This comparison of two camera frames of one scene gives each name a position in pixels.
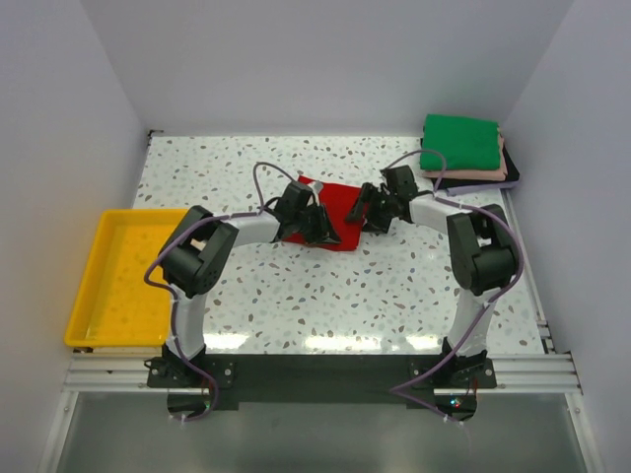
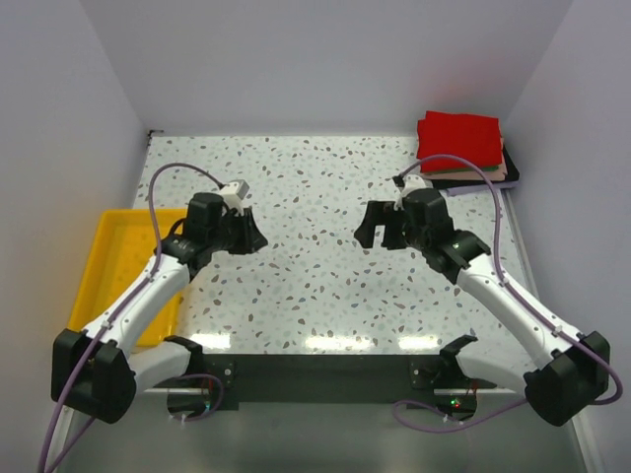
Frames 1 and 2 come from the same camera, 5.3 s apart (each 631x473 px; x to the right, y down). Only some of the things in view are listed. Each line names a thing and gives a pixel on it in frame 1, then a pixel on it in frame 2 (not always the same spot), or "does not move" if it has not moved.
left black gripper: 323,232 to 251,239
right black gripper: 371,194 to 380,213
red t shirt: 338,201 to 474,137
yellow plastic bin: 124,300 does not move
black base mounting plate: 322,380 does not move
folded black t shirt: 511,169 does not move
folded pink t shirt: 479,174 does not move
